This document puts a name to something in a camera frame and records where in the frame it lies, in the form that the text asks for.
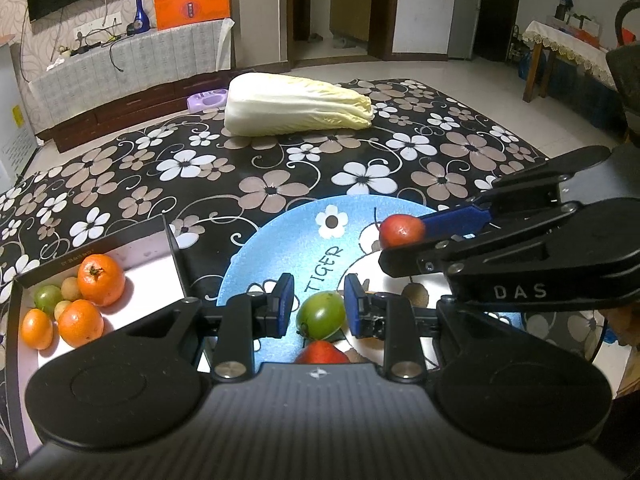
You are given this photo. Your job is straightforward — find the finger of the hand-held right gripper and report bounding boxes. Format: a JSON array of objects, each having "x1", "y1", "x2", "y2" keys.
[
  {"x1": 378, "y1": 201, "x2": 582, "y2": 281},
  {"x1": 420, "y1": 146, "x2": 612, "y2": 239}
]

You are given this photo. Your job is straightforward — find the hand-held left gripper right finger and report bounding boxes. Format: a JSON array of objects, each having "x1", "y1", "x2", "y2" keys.
[{"x1": 344, "y1": 272, "x2": 521, "y2": 383}]

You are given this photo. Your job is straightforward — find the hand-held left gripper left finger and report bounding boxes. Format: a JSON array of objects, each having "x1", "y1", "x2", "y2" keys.
[{"x1": 115, "y1": 272, "x2": 296, "y2": 383}]

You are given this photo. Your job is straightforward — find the large green tomato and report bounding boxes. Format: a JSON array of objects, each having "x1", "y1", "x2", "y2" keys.
[{"x1": 296, "y1": 291, "x2": 347, "y2": 341}]

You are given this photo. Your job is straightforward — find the red tomato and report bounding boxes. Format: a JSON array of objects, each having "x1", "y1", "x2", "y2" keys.
[
  {"x1": 378, "y1": 214, "x2": 426, "y2": 248},
  {"x1": 294, "y1": 340, "x2": 352, "y2": 365}
]

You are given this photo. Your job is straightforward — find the blue round printed plate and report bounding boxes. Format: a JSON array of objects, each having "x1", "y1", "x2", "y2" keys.
[{"x1": 217, "y1": 195, "x2": 526, "y2": 376}]

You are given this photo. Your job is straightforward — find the black cardboard box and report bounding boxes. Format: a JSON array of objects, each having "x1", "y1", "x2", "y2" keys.
[{"x1": 0, "y1": 214, "x2": 213, "y2": 468}]

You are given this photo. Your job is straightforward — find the large orange tomato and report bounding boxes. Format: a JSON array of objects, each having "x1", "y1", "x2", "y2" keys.
[{"x1": 77, "y1": 254, "x2": 126, "y2": 307}]

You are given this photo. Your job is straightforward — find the medium orange tomato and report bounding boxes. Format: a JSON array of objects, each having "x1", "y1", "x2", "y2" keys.
[{"x1": 57, "y1": 300, "x2": 105, "y2": 348}]

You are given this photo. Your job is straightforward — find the small green tomato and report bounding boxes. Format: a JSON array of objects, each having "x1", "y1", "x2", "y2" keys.
[{"x1": 33, "y1": 285, "x2": 63, "y2": 317}]

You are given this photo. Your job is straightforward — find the small orange tomato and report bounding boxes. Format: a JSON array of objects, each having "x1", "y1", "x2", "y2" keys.
[{"x1": 21, "y1": 308, "x2": 54, "y2": 351}]

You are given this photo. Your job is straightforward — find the person's right forearm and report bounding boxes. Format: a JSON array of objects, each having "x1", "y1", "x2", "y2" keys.
[{"x1": 597, "y1": 305, "x2": 640, "y2": 401}]

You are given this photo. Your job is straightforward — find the wooden side table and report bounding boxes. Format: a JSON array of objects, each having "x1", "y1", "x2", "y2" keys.
[{"x1": 522, "y1": 40, "x2": 640, "y2": 131}]

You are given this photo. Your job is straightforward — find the blue bag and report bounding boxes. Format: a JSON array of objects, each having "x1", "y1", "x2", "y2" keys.
[{"x1": 517, "y1": 50, "x2": 548, "y2": 81}]

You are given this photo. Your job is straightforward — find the black chair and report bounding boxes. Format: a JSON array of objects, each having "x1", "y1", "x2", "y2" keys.
[{"x1": 605, "y1": 0, "x2": 640, "y2": 148}]

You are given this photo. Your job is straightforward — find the napa cabbage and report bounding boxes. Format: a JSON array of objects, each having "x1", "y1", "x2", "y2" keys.
[{"x1": 223, "y1": 72, "x2": 375, "y2": 137}]

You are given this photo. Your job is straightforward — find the side table with lace cloth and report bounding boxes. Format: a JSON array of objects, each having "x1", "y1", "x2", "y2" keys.
[{"x1": 522, "y1": 20, "x2": 621, "y2": 91}]

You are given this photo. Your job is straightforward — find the purple plastic item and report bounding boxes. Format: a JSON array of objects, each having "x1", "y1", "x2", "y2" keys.
[{"x1": 186, "y1": 89, "x2": 228, "y2": 111}]

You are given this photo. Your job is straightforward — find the wooden kitchen cabinet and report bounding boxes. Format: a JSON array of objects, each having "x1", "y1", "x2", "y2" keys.
[{"x1": 330, "y1": 0, "x2": 373, "y2": 43}]

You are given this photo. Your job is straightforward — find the dark wooden TV cabinet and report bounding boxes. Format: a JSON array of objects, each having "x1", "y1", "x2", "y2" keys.
[{"x1": 35, "y1": 72, "x2": 231, "y2": 153}]

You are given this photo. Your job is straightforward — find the cloth-covered TV cabinet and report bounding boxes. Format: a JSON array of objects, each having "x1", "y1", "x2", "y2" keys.
[{"x1": 27, "y1": 17, "x2": 236, "y2": 126}]

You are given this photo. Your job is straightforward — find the blue glass bottle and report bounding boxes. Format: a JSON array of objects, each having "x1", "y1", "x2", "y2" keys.
[{"x1": 126, "y1": 0, "x2": 151, "y2": 36}]

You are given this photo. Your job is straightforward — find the white chest freezer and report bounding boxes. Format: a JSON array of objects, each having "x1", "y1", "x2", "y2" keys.
[{"x1": 0, "y1": 35, "x2": 38, "y2": 186}]

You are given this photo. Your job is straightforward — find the dark wooden door frame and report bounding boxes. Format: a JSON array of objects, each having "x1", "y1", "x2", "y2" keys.
[{"x1": 285, "y1": 0, "x2": 401, "y2": 61}]

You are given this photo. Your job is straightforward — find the black cable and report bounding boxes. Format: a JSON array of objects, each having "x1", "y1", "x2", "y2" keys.
[{"x1": 106, "y1": 34, "x2": 127, "y2": 75}]

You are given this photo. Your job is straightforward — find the white wall power sockets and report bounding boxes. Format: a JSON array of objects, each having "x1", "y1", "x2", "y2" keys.
[{"x1": 74, "y1": 10, "x2": 123, "y2": 36}]

